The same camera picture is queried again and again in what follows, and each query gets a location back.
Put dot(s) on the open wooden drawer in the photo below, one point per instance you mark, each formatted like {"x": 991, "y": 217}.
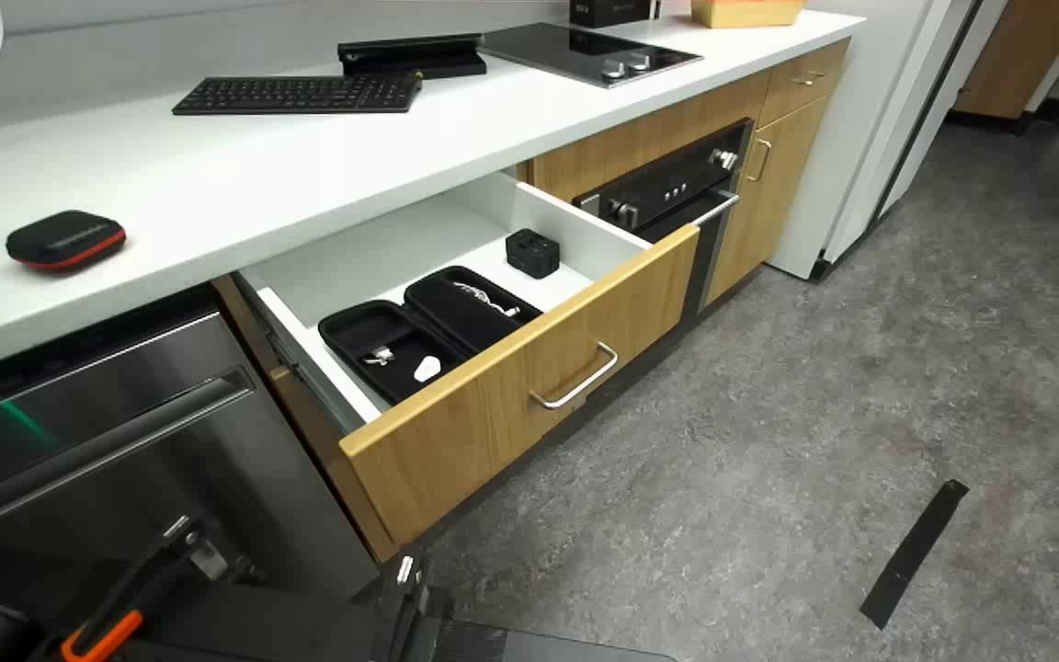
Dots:
{"x": 456, "y": 432}

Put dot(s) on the small wooden drawer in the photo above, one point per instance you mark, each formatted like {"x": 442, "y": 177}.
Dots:
{"x": 805, "y": 78}

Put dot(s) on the open black zip case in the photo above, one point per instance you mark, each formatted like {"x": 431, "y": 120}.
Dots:
{"x": 456, "y": 308}

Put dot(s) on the black cube adapter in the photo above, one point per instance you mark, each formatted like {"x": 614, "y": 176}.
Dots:
{"x": 531, "y": 252}

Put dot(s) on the small white earbud case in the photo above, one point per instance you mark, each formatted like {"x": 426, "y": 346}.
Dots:
{"x": 427, "y": 369}

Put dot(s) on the small silver plug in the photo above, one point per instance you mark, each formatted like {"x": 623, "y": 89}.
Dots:
{"x": 381, "y": 355}

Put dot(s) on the black oven door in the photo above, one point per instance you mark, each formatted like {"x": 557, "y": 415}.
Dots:
{"x": 667, "y": 184}

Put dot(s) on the silver oven knob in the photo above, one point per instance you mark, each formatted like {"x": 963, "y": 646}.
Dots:
{"x": 725, "y": 158}

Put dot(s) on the wooden cabinet door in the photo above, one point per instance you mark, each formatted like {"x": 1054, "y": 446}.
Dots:
{"x": 768, "y": 202}

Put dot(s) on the silver stove knob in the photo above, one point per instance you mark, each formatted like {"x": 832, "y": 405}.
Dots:
{"x": 615, "y": 68}
{"x": 640, "y": 62}

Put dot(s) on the black glass cooktop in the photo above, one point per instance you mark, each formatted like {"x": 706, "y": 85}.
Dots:
{"x": 566, "y": 48}

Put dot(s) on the black folded stand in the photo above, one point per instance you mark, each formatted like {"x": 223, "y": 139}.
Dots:
{"x": 410, "y": 57}

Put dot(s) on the black box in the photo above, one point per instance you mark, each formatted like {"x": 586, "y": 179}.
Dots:
{"x": 608, "y": 11}

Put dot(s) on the black keyboard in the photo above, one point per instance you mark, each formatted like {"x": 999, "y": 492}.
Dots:
{"x": 300, "y": 94}

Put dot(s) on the stainless steel dishwasher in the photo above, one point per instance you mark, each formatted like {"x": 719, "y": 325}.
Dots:
{"x": 171, "y": 441}

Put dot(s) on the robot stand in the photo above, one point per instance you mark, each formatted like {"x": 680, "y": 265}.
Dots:
{"x": 290, "y": 630}

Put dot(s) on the yellow box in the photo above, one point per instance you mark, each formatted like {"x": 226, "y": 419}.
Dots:
{"x": 745, "y": 13}

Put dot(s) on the white refrigerator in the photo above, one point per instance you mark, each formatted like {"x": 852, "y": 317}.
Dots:
{"x": 870, "y": 129}

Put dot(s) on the black strip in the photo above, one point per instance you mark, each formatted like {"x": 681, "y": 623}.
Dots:
{"x": 914, "y": 554}

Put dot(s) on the black pouch with red zipper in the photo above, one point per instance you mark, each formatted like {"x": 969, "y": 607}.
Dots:
{"x": 65, "y": 239}

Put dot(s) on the black clamp with orange grip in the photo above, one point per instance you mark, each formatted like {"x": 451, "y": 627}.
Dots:
{"x": 116, "y": 607}

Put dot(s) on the wooden cabinet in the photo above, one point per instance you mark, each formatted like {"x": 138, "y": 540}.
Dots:
{"x": 1017, "y": 55}

